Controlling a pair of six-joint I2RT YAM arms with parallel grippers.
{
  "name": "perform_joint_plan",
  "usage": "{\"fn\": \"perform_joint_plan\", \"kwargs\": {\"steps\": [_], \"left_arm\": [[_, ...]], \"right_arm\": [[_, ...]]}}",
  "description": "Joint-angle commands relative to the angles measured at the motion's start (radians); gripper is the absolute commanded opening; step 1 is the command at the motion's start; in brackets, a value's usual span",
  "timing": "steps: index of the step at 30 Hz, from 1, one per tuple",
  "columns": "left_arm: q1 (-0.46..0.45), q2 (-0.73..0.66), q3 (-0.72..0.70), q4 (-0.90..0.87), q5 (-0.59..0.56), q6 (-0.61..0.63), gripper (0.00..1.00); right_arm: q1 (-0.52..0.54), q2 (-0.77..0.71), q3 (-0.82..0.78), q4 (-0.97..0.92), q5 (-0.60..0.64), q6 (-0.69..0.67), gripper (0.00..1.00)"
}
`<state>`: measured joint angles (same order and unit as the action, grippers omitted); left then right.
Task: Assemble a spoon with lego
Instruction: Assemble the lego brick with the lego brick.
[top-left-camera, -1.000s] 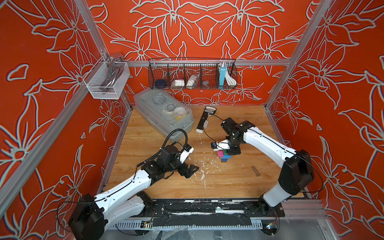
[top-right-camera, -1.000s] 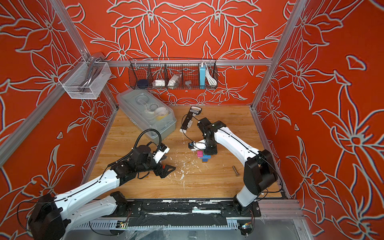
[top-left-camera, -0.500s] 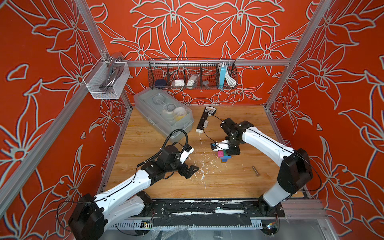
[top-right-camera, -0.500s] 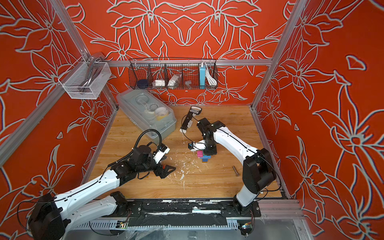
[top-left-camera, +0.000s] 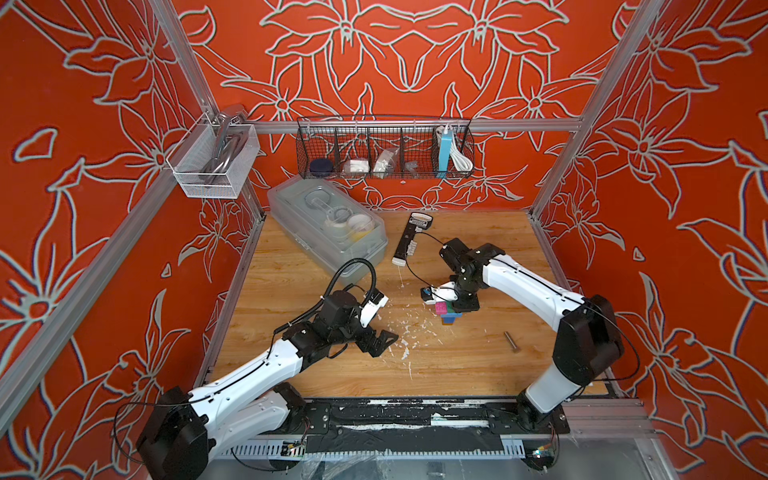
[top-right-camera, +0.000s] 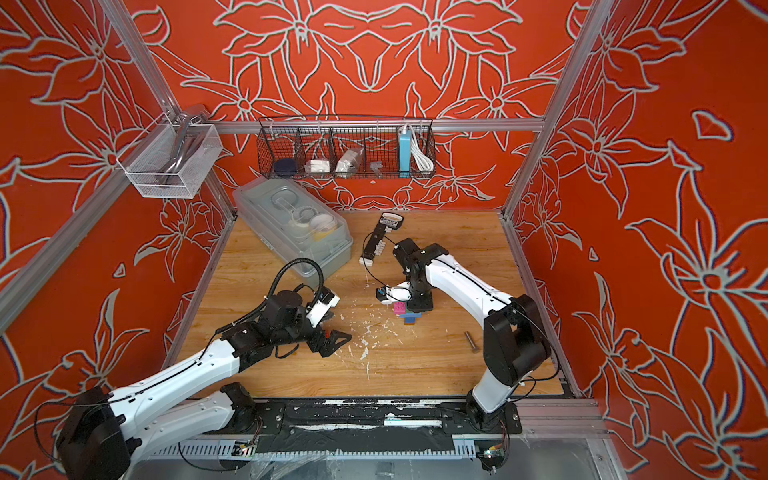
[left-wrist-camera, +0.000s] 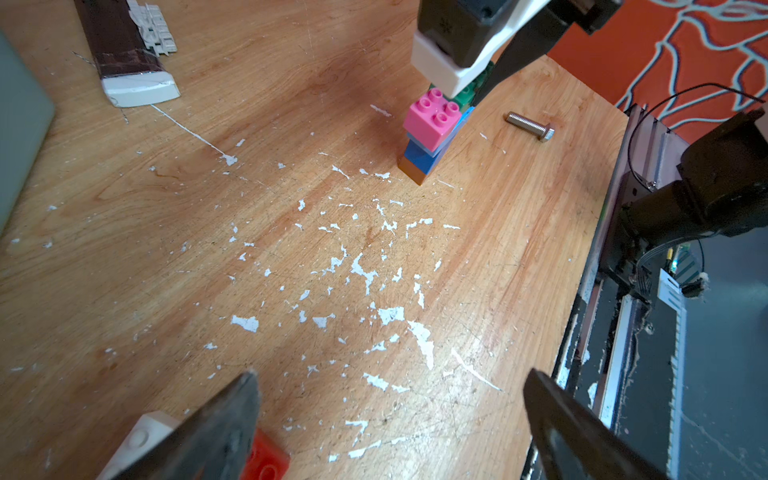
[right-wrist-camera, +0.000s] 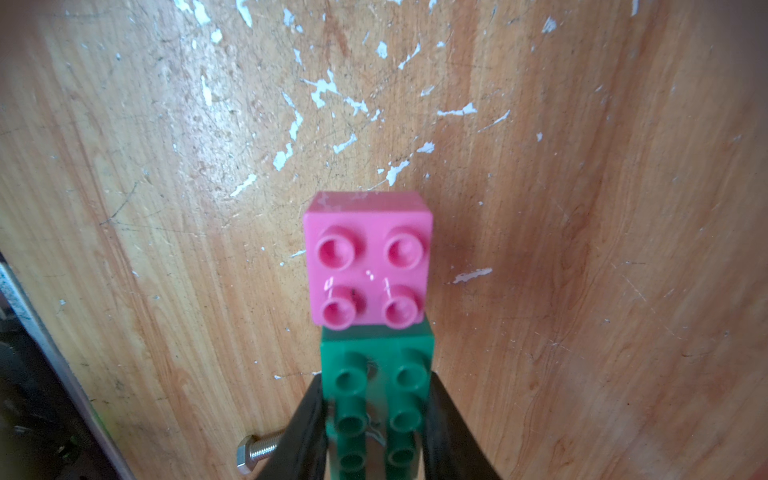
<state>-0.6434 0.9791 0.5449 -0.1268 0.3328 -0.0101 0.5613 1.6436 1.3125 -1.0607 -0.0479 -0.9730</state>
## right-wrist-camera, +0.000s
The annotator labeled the green lego brick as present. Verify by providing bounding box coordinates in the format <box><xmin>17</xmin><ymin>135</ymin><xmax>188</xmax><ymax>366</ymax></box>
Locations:
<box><xmin>320</xmin><ymin>321</ymin><xmax>435</xmax><ymax>479</ymax></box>

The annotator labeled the steel bolt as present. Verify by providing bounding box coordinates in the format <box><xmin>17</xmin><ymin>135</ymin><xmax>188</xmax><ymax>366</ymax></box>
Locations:
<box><xmin>236</xmin><ymin>432</ymin><xmax>283</xmax><ymax>476</ymax></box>

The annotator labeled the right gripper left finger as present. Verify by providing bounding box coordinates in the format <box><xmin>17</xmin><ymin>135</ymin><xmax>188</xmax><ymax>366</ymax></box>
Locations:
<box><xmin>256</xmin><ymin>375</ymin><xmax>328</xmax><ymax>480</ymax></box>

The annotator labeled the pink lego brick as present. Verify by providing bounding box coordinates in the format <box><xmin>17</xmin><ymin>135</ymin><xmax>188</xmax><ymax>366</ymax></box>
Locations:
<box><xmin>303</xmin><ymin>191</ymin><xmax>433</xmax><ymax>331</ymax></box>

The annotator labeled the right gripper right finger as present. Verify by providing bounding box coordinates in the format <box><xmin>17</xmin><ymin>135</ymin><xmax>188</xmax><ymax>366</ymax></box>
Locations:
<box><xmin>422</xmin><ymin>372</ymin><xmax>501</xmax><ymax>480</ymax></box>

